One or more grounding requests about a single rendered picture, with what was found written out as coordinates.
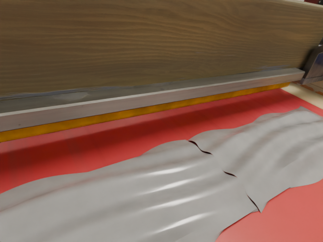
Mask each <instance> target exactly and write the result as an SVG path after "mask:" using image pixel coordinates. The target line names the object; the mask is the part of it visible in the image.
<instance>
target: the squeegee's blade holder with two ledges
mask: <svg viewBox="0 0 323 242"><path fill-rule="evenodd" d="M304 73H305V71H302V70H300V69H297V68H288V69H280V70H271V71H263V72H254V73H242V74H233V75H225V76H216V77H208V78H199V79H191V80H182V81H174V82H165V83H157V84H148V85H136V86H128V87H119V88H111V89H102V90H93V91H85V92H76V93H68V94H59V95H51V96H42V97H30V98H22V99H13V100H5V101H0V132H5V131H11V130H16V129H22V128H27V127H33V126H39V125H44V124H50V123H56V122H61V121H68V120H74V119H79V118H85V117H91V116H97V115H102V114H108V113H113V112H119V111H124V110H130V109H137V108H143V107H149V106H154V105H160V104H165V103H171V102H177V101H182V100H188V99H194V98H199V97H206V96H212V95H217V94H223V93H229V92H234V91H240V90H246V89H251V88H257V87H262V86H268V85H275V84H281V83H287V82H292V81H298V80H301V79H302V77H303V75H304Z"/></svg>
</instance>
